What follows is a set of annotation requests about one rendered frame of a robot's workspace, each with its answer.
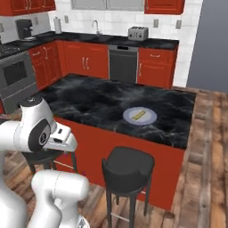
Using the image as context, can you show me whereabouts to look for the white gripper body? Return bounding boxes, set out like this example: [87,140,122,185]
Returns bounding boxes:
[45,133,78,153]

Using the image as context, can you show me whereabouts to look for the yellow butter stick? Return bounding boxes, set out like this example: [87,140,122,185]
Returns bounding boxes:
[131,110,147,121]

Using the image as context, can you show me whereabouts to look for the pale blue round plate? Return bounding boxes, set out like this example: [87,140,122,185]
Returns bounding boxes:
[122,106,159,126]

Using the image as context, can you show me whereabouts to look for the black round bar stool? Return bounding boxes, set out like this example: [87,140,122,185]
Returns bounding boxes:
[101,145,156,228]
[20,148,78,176]

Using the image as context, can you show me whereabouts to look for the red island with black top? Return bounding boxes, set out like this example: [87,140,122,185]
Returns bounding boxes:
[35,73,197,212]

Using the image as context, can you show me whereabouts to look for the grey oven with hob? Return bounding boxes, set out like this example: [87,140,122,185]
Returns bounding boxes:
[0,44,39,115]

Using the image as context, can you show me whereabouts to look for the red base cupboard run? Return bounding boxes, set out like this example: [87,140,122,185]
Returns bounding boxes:
[56,39,110,80]
[28,40,64,91]
[136,46,179,90]

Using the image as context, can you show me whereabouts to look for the grey dishwasher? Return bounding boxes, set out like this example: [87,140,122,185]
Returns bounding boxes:
[108,45,140,85]

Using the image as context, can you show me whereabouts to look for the white paper towel roll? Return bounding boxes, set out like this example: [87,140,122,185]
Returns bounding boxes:
[53,16,63,36]

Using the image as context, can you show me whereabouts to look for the silver sink tap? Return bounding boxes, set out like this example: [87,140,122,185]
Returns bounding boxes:
[91,20,102,37]

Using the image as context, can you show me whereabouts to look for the black coffee machine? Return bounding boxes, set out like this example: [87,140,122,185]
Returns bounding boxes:
[14,19,37,42]

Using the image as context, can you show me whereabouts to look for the silver toaster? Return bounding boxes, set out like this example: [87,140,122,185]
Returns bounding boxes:
[127,26,150,42]

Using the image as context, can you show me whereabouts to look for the grey window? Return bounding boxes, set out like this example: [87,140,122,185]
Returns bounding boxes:
[69,0,146,12]

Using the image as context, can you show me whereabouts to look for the red wall cupboard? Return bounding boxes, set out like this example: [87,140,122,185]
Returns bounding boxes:
[143,0,186,16]
[0,0,57,17]

